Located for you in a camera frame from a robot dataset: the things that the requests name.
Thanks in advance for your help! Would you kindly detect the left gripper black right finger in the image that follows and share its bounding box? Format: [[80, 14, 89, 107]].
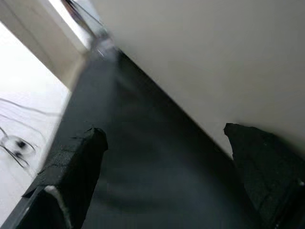
[[223, 122, 305, 229]]

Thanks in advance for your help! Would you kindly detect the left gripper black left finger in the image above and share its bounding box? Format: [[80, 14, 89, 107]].
[[21, 126, 110, 229]]

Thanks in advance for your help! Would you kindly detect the white plastic children table top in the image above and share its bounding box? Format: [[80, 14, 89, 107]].
[[91, 0, 305, 161]]

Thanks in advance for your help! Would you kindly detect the black power adapter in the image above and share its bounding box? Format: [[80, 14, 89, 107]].
[[13, 139, 27, 150]]

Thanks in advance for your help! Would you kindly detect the black tablecloth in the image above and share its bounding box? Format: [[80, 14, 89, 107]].
[[4, 42, 305, 229]]

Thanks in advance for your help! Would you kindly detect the thin black floor cable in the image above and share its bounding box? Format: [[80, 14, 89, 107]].
[[0, 96, 63, 169]]

